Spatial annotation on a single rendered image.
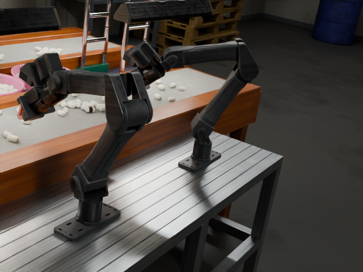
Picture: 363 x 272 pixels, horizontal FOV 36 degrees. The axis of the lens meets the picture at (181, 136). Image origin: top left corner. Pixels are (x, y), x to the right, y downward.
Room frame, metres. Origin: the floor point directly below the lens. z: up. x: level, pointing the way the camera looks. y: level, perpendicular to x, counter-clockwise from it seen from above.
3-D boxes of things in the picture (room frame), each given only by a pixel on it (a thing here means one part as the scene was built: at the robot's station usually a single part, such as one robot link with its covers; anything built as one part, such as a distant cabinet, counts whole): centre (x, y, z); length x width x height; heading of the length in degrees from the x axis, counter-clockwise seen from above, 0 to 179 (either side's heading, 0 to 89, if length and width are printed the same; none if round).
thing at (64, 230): (1.30, 0.21, 0.71); 0.20 x 0.07 x 0.08; 152
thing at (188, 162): (1.83, -0.08, 0.71); 0.20 x 0.07 x 0.08; 152
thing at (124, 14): (2.44, 0.14, 1.08); 0.62 x 0.08 x 0.07; 148
